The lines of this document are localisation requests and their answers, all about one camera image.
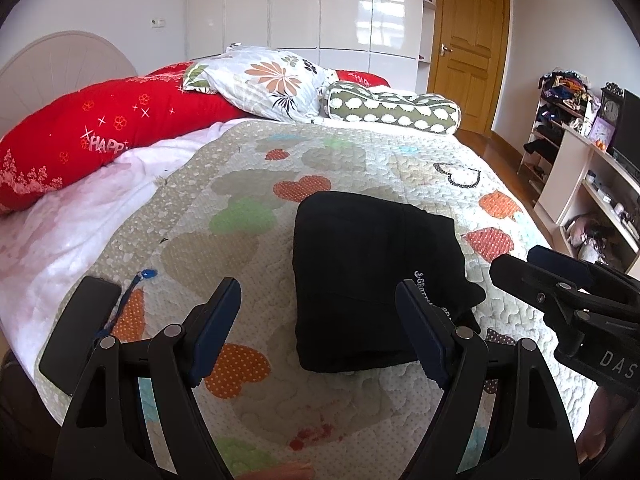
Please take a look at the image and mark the glossy white wardrobe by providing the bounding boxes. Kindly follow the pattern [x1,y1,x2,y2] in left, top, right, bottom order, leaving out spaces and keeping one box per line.
[186,0,435,92]

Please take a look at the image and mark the wooden door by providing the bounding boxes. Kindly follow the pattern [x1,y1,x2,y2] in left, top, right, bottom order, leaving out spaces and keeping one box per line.
[428,0,511,136]

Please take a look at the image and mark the green white bolster pillow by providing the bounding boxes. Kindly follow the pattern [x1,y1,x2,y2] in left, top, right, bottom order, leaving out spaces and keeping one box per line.
[321,80,462,134]

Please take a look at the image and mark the beige headboard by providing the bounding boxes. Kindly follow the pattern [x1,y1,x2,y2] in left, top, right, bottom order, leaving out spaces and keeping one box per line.
[0,30,138,133]

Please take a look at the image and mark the shoe rack with clutter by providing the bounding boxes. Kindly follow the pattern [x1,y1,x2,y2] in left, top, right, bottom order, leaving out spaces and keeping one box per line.
[518,67,600,206]

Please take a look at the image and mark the black smartphone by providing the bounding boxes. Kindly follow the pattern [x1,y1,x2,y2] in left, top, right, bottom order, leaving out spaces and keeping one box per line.
[39,276,122,396]

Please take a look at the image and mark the red pillow behind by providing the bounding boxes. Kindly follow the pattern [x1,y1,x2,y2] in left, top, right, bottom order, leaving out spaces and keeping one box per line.
[335,70,390,88]

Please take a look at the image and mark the person's right hand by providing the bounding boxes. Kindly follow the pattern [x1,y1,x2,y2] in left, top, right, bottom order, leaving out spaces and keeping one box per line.
[576,387,639,464]

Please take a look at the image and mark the beige shelf unit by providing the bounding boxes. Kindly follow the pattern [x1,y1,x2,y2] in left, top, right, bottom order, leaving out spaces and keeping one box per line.
[534,130,639,278]

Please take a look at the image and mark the black television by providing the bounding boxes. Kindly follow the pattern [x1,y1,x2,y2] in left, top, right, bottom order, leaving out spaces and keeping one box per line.
[608,90,640,181]

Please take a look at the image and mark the black pants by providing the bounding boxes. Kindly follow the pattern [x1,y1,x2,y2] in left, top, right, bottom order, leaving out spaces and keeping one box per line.
[292,191,486,374]

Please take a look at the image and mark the red long pillow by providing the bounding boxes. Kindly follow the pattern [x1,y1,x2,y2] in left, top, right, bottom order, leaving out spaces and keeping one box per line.
[0,62,247,214]

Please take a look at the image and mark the white bed sheet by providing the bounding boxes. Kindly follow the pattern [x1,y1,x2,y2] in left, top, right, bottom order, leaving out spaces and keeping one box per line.
[1,119,240,379]

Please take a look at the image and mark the dark mantel clock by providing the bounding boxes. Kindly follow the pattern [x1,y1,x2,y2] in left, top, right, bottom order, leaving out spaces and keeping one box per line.
[588,82,624,152]

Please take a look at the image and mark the person's left hand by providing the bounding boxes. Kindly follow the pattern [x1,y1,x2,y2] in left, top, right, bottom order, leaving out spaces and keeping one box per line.
[235,463,314,480]

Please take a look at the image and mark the heart patterned quilt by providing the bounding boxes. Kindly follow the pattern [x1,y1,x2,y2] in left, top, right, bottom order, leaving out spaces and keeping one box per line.
[31,118,601,480]

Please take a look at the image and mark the white floral pillow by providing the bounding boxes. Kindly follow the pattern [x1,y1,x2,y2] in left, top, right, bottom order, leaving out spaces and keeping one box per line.
[182,46,338,122]

